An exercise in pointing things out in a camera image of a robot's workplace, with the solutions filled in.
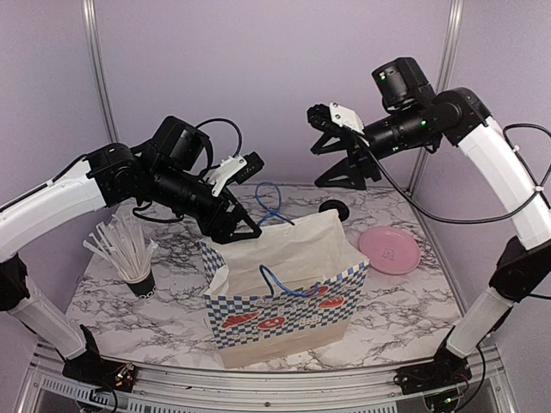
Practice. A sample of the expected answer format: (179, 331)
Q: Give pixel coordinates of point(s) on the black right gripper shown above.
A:
(353, 140)

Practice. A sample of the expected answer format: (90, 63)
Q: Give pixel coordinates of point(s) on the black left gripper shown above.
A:
(221, 231)

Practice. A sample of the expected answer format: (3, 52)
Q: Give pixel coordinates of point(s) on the blue checkered paper bag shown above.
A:
(292, 289)

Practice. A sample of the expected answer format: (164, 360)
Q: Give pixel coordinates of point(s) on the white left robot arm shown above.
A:
(174, 168)

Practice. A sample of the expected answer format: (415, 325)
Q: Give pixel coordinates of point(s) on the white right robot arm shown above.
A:
(418, 117)

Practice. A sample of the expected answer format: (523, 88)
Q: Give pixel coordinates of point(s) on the black cup holding straws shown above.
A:
(143, 287)

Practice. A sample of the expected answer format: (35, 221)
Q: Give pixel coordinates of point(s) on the bundle of wrapped straws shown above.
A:
(123, 244)

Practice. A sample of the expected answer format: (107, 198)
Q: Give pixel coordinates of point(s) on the pink round plate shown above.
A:
(390, 250)

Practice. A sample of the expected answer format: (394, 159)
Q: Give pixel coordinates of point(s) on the aluminium front rail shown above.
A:
(181, 389)

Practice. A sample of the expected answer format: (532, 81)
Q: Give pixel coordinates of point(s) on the aluminium frame post left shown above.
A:
(92, 34)

